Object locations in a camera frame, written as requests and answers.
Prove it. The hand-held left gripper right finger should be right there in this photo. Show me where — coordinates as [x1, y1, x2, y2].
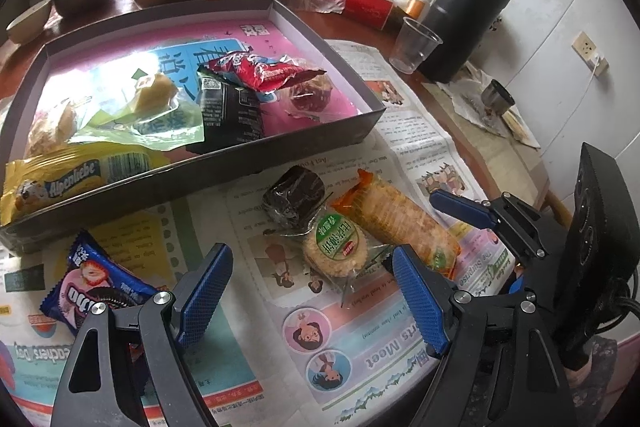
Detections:
[391, 244, 581, 427]

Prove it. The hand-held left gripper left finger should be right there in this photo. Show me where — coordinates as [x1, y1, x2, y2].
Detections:
[50, 243, 235, 427]

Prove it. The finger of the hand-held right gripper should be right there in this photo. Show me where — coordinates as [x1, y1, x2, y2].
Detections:
[507, 264, 528, 295]
[429, 188, 548, 264]

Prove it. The orange cracker packet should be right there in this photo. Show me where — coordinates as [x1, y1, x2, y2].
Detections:
[331, 169, 462, 280]

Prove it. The blue cookie packet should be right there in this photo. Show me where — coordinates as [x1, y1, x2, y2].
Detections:
[39, 229, 161, 338]

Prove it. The grey cardboard box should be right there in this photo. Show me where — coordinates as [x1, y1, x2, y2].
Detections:
[0, 0, 387, 255]

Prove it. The green snack packet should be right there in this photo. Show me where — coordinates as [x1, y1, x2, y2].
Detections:
[70, 72, 207, 152]

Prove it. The black snack packet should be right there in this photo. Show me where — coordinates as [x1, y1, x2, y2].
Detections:
[185, 64, 268, 155]

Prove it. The yellow candy packet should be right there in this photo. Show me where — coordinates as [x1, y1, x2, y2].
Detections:
[0, 142, 173, 228]

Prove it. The red snack packet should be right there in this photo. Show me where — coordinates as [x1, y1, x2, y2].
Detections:
[207, 51, 326, 92]

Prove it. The person's right forearm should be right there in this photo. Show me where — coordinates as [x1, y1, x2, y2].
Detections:
[567, 337, 623, 427]

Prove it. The printed newspaper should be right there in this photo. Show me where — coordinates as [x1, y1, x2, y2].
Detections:
[0, 39, 526, 427]

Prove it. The crumpled white tissue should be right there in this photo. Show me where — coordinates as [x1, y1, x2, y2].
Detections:
[422, 62, 543, 150]

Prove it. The round green-label cracker packet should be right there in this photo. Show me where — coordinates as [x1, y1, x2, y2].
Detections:
[295, 207, 391, 293]

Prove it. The steel thermos lid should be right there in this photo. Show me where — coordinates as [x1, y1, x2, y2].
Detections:
[481, 79, 516, 115]

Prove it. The clear-wrapped dark round cake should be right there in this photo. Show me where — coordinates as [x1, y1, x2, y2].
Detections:
[261, 166, 333, 228]

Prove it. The clear plastic cup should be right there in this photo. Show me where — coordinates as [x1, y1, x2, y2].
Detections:
[389, 17, 444, 75]

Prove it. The black thermos flask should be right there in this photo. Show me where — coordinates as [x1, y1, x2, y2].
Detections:
[417, 0, 520, 84]

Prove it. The orange pill bottle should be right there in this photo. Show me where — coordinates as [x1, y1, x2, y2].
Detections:
[405, 0, 433, 20]

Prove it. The red carton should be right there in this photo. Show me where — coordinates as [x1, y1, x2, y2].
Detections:
[335, 0, 401, 32]

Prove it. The clear-wrapped golden pastry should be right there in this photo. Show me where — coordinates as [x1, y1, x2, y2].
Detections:
[25, 99, 83, 158]

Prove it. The pink book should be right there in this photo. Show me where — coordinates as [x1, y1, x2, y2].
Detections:
[35, 19, 371, 158]

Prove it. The beige ceramic bowl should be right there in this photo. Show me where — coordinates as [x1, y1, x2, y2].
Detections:
[6, 0, 52, 45]

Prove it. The black cable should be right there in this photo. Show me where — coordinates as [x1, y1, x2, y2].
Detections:
[597, 279, 640, 325]

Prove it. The white wall socket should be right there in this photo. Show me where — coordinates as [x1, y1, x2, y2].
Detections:
[571, 31, 610, 76]

